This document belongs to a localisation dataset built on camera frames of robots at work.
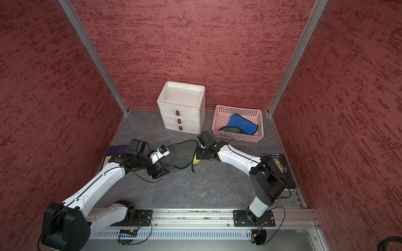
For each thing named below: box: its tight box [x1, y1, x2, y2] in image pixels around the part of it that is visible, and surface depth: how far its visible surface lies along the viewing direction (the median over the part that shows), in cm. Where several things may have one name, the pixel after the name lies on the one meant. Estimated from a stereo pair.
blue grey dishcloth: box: [219, 113, 259, 136], surface depth 113 cm
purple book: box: [106, 144, 129, 156], surface depth 100 cm
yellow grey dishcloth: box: [158, 139, 203, 167], surface depth 91 cm
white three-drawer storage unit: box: [157, 81, 206, 135], surface depth 98 cm
